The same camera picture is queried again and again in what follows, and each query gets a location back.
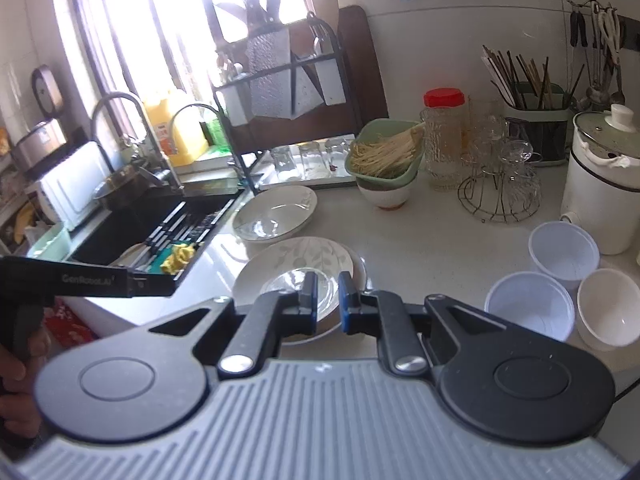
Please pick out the white cup back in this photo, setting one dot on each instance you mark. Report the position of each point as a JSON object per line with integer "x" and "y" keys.
{"x": 565, "y": 252}

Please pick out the upturned drinking glass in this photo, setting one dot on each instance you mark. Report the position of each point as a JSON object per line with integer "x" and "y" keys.
{"x": 283, "y": 162}
{"x": 310, "y": 160}
{"x": 340, "y": 155}

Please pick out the white cutting board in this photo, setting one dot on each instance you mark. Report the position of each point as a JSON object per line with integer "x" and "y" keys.
{"x": 70, "y": 185}

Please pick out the plain white utensil holder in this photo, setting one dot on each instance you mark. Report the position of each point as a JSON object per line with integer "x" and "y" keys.
{"x": 320, "y": 80}

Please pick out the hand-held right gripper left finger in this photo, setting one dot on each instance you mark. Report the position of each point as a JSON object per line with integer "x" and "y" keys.
{"x": 310, "y": 302}

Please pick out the tall steel faucet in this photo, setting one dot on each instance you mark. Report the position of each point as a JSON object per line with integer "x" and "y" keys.
{"x": 120, "y": 97}

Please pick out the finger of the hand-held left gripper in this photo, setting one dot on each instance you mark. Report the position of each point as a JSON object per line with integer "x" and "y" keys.
{"x": 152, "y": 284}

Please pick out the wall utensil rail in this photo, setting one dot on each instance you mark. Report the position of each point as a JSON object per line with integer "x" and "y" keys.
{"x": 631, "y": 32}

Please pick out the yellow cloth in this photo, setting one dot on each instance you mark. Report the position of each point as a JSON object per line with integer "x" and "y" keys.
{"x": 179, "y": 257}

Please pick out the mint green box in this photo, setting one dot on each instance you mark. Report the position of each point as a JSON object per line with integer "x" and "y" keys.
{"x": 47, "y": 242}

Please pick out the red printed cloth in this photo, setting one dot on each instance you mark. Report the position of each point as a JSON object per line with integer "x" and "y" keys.
{"x": 70, "y": 325}

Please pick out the clear glass cup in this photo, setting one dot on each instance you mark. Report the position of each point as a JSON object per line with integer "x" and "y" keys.
{"x": 522, "y": 170}
{"x": 487, "y": 135}

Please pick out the black kitchen sink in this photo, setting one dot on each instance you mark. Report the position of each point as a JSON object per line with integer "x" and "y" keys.
{"x": 115, "y": 232}

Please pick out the textured white utensil holder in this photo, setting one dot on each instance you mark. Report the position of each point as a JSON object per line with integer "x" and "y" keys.
{"x": 270, "y": 75}

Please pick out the short steel faucet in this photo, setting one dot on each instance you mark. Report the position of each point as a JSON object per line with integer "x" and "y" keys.
{"x": 195, "y": 107}

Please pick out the green chopstick holder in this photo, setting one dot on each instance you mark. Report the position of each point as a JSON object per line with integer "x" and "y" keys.
{"x": 537, "y": 130}

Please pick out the white glass tray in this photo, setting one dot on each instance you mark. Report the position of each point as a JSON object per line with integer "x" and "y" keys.
{"x": 310, "y": 182}

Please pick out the roll-up sink drain rack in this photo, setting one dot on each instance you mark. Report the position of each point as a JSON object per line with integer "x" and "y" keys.
{"x": 190, "y": 225}

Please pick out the black dish rack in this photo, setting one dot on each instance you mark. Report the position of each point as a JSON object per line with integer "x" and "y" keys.
{"x": 235, "y": 125}

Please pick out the brown cutting board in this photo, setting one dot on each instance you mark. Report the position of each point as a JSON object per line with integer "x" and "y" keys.
{"x": 365, "y": 70}

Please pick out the set of kitchen knives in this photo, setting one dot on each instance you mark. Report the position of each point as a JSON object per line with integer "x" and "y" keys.
{"x": 265, "y": 5}

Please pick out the steel pot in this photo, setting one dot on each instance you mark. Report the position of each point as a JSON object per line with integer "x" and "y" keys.
{"x": 125, "y": 187}

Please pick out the hanging black utensils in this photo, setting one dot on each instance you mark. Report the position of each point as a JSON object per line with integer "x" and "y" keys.
{"x": 578, "y": 27}

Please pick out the green plastic bottle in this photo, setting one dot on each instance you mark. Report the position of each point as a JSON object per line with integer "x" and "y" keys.
{"x": 217, "y": 132}

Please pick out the white electric cooking pot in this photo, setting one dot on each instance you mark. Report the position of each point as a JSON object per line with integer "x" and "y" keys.
{"x": 600, "y": 195}

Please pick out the pale dry noodles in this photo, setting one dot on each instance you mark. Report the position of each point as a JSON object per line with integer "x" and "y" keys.
{"x": 385, "y": 152}

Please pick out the round wall clock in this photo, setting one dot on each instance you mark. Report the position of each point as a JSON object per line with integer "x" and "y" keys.
{"x": 47, "y": 87}

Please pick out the hanging metal spoons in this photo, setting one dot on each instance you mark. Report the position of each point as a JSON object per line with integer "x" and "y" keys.
{"x": 607, "y": 60}

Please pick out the red lid glass jar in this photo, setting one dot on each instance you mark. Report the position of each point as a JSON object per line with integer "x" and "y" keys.
{"x": 444, "y": 150}

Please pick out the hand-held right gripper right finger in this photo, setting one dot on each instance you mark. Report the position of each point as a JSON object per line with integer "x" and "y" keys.
{"x": 345, "y": 306}

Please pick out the white bowl with brown foot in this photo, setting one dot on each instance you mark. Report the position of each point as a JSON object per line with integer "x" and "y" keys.
{"x": 387, "y": 195}

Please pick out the person's left hand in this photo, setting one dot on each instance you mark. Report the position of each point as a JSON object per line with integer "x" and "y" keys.
{"x": 12, "y": 367}

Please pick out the wooden spatula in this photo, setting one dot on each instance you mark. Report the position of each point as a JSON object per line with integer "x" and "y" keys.
{"x": 326, "y": 10}

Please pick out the white plastic bowl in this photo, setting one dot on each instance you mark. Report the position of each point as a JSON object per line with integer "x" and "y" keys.
{"x": 530, "y": 310}

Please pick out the green plastic colander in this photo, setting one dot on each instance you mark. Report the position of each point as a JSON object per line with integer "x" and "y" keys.
{"x": 400, "y": 172}

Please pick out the leaf print white plate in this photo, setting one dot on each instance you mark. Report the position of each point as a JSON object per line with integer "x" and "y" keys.
{"x": 272, "y": 212}
{"x": 300, "y": 260}

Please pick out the yellow oil bottle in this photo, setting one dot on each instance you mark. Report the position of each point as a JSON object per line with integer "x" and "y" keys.
{"x": 175, "y": 130}

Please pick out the silver rice cooker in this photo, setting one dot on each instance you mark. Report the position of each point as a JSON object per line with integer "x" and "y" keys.
{"x": 37, "y": 142}

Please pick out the white ceramic bowl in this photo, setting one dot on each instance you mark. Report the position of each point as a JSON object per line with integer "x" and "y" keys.
{"x": 610, "y": 310}

